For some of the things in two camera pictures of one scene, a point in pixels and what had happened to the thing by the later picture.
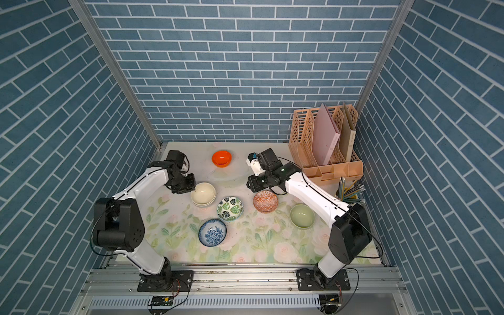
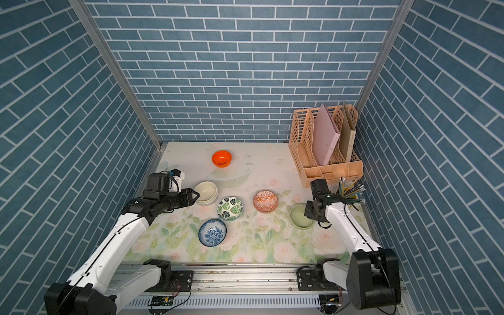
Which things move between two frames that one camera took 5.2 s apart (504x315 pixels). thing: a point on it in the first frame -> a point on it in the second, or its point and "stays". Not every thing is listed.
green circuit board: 161,300 stays
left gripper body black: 183,183 -> 169,200
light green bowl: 302,216 stays
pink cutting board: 325,136 stays
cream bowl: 204,195 stays
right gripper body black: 261,182 -> 310,211
